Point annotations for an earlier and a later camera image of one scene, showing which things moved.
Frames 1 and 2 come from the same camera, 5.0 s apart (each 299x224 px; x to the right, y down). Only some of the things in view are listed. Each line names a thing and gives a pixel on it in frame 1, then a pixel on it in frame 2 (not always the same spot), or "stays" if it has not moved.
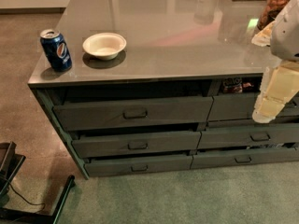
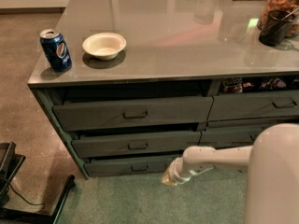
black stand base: (9, 164) stays
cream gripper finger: (263, 37) → (167, 180)
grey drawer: (101, 114) stays
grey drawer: (240, 106) stays
